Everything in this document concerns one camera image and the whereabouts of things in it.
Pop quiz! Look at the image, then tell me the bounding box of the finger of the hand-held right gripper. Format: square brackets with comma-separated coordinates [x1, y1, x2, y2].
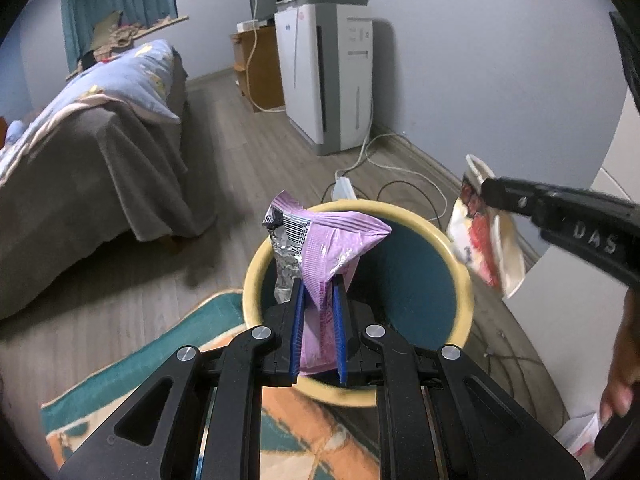
[481, 176, 566, 229]

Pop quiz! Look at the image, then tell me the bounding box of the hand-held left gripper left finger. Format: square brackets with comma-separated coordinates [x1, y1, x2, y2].
[57, 277, 306, 480]

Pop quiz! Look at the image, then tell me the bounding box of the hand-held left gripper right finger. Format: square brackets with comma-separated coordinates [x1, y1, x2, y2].
[332, 280, 586, 480]

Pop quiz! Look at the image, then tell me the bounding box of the red white snack wrapper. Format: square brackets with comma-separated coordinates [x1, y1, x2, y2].
[446, 154, 527, 298]

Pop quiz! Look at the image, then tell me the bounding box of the purple snack wrapper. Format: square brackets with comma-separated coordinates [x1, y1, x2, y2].
[262, 190, 392, 376]

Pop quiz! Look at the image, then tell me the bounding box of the yellow teal waste bin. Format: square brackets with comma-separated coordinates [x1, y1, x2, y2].
[242, 199, 475, 407]

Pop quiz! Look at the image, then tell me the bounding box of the person's right hand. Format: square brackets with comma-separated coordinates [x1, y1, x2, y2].
[600, 287, 640, 418]

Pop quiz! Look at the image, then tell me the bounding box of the white power strip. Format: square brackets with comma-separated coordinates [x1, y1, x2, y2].
[332, 176, 357, 201]

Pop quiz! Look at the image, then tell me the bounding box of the wooden bed leg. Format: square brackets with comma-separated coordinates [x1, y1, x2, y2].
[160, 232, 185, 257]

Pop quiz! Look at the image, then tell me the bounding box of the teal orange patterned rug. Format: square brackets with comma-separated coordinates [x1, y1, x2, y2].
[40, 287, 381, 480]

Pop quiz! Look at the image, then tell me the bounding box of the white red paper packet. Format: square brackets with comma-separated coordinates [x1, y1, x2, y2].
[555, 412, 601, 458]

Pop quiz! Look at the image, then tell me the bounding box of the white air purifier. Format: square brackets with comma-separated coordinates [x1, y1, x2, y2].
[274, 0, 375, 157]

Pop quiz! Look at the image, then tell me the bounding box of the bed with grey cover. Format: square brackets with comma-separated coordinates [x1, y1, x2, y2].
[0, 50, 221, 321]

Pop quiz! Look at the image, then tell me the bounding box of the wooden cabinet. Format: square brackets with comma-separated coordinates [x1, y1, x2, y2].
[230, 25, 287, 111]

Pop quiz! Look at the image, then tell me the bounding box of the light blue printed blanket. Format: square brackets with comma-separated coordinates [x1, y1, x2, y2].
[0, 40, 181, 186]

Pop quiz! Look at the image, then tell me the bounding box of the wooden windowsill plank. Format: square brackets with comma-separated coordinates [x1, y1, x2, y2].
[65, 15, 190, 81]

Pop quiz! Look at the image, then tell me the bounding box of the brown cloth pile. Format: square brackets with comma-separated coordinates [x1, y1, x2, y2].
[92, 10, 146, 58]

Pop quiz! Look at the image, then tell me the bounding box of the light blue pillow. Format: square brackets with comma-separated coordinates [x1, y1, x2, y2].
[0, 117, 25, 150]

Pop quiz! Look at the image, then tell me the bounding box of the thick white power cable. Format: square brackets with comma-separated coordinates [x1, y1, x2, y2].
[336, 132, 448, 221]

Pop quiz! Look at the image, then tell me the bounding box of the thin black floor cable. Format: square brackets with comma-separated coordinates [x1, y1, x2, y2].
[472, 305, 556, 403]

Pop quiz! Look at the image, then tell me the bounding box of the thin white cable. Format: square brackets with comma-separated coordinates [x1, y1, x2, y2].
[243, 0, 286, 113]

